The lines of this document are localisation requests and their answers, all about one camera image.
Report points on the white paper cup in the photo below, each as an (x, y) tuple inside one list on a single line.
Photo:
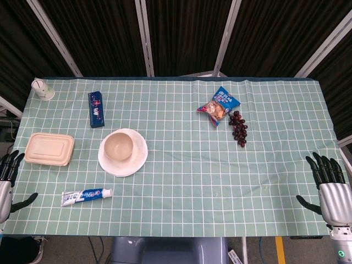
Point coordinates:
[(42, 89)]

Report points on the dark red grape bunch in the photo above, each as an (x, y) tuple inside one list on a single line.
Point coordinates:
[(238, 127)]

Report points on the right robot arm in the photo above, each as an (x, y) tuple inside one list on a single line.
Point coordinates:
[(341, 244)]

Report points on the dark blue rectangular box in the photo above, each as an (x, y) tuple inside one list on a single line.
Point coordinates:
[(96, 109)]

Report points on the beige bowl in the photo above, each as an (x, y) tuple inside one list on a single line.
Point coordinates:
[(118, 146)]

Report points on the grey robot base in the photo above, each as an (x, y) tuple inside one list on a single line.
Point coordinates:
[(169, 250)]

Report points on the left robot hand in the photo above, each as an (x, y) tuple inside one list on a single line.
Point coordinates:
[(4, 192)]

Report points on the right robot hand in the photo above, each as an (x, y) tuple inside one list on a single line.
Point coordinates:
[(334, 199)]

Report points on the blue snack bag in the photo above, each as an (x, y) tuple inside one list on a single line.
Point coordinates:
[(218, 106)]

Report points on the white plate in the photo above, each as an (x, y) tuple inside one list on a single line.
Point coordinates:
[(123, 152)]

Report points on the green checkered tablecloth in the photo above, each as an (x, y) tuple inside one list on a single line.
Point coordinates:
[(176, 159)]

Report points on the white metal frame post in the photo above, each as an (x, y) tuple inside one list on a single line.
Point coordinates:
[(226, 37), (145, 37), (324, 45), (55, 37)]

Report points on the black curtain backdrop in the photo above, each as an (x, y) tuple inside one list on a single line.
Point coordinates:
[(181, 35)]

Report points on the beige lidded food container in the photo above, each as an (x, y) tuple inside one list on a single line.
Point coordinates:
[(49, 149)]

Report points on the blue white toothpaste tube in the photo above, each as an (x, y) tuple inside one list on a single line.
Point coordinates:
[(86, 195)]

